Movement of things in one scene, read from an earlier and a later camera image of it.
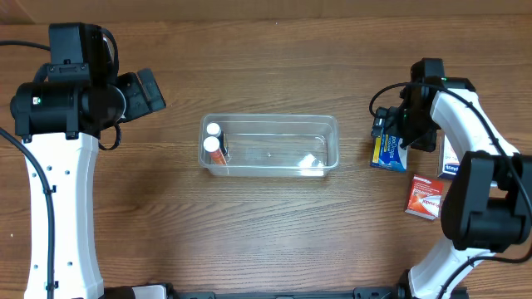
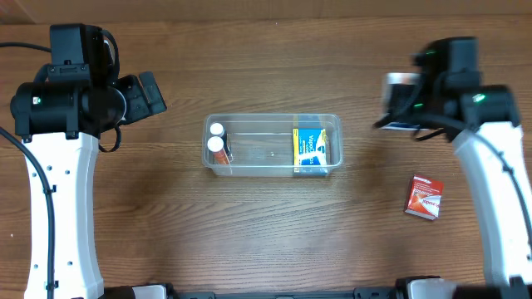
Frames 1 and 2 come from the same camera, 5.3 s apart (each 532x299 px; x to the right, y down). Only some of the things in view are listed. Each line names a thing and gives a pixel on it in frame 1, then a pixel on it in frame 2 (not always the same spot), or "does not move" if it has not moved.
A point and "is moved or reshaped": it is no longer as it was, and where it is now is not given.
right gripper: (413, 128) to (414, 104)
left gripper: (139, 95) does not move
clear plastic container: (274, 145) does not move
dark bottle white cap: (214, 129) is moved or reshaped
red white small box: (425, 198) does not move
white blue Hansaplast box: (448, 164) is moved or reshaped
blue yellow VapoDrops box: (388, 154) to (309, 150)
